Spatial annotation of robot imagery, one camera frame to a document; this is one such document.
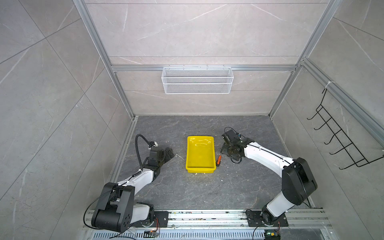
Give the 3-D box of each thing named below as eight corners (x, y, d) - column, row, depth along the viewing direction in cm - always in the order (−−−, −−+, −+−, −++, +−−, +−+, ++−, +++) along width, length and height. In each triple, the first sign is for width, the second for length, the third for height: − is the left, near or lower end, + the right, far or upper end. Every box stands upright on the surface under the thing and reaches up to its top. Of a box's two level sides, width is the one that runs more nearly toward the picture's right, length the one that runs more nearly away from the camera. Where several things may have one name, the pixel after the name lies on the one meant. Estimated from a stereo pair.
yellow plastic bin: (186, 174, 91) (185, 169, 85) (187, 140, 107) (187, 134, 101) (215, 174, 91) (216, 169, 85) (212, 140, 107) (213, 134, 101)
